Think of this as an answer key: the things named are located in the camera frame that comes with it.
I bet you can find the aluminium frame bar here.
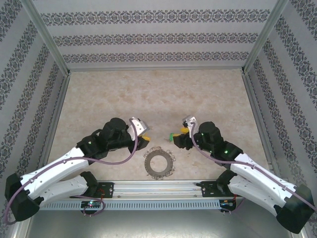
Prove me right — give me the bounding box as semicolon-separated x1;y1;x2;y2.
241;71;279;178
36;71;72;174
68;64;245;72

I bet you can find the small circuit board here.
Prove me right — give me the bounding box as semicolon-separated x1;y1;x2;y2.
219;199;237;208
81;200;103;209

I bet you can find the aluminium frame post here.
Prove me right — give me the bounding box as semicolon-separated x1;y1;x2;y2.
21;0;71;75
240;0;291;75
9;220;33;238

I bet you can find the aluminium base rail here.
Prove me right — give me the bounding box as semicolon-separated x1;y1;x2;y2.
98;178;238;199

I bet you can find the slotted grey cable duct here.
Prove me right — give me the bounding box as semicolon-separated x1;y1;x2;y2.
39;199;222;211

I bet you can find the grey metal sheet panel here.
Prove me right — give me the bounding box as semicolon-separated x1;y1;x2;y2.
24;210;283;238

